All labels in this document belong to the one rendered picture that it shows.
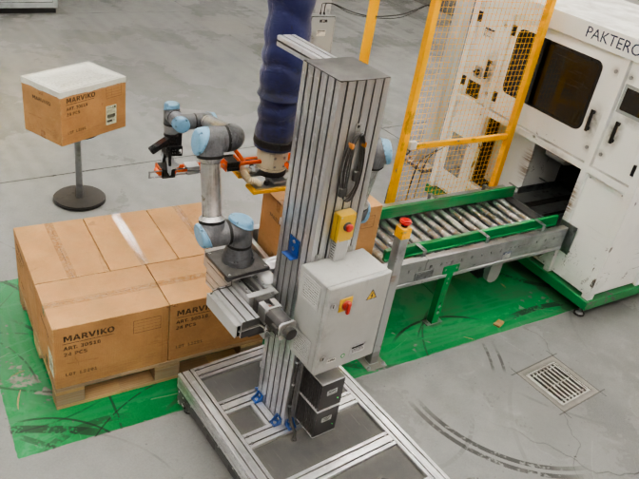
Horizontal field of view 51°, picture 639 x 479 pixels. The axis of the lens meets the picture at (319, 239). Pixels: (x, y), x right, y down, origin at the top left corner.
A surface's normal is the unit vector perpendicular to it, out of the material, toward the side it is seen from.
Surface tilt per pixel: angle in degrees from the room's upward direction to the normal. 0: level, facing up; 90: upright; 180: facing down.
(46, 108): 90
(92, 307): 0
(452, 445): 0
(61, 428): 0
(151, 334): 90
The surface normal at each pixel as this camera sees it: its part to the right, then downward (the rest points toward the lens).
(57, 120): -0.53, 0.37
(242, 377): 0.15, -0.84
